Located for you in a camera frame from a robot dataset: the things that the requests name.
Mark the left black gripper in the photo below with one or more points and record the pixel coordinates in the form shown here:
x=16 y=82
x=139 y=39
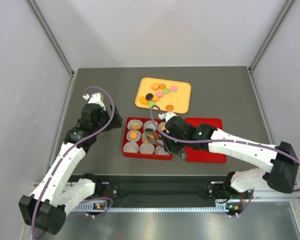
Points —
x=117 y=121

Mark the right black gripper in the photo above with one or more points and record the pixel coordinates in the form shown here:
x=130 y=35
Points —
x=169 y=146

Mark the orange flower cookie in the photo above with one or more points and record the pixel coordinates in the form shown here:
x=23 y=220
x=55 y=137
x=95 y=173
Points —
x=135 y=127

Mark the black sandwich cookie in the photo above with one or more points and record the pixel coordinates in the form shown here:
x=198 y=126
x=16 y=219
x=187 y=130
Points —
x=149 y=130
x=149 y=96

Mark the pink round cookie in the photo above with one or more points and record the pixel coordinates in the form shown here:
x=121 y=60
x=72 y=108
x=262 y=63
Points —
x=173 y=88
x=159 y=93

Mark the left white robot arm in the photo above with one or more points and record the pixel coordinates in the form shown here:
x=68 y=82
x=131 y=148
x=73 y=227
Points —
x=48 y=205

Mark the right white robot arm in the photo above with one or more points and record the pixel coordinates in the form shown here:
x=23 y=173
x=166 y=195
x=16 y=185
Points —
x=275 y=165

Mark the white paper cup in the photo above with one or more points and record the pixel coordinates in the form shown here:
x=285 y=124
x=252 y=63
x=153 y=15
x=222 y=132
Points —
x=144 y=137
x=131 y=147
x=150 y=124
x=134 y=122
x=160 y=151
x=147 y=148
x=162 y=124
x=134 y=140

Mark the red box lid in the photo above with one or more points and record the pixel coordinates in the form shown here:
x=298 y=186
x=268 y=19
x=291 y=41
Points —
x=202 y=156

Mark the red compartment box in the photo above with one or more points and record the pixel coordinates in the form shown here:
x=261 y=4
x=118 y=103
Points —
x=139 y=155

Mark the orange star cookie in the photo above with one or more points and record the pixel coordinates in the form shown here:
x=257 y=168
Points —
x=143 y=100

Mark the green round cookie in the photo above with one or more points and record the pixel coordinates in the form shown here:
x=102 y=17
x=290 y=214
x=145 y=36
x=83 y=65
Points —
x=166 y=91
x=151 y=103

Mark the brown round cookie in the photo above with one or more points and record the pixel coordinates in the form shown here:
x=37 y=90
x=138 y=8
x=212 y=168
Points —
x=169 y=108
x=162 y=86

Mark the orange plastic tray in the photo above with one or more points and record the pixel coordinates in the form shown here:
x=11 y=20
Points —
x=180 y=99

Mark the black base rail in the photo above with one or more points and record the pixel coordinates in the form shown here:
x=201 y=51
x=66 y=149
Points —
x=161 y=191

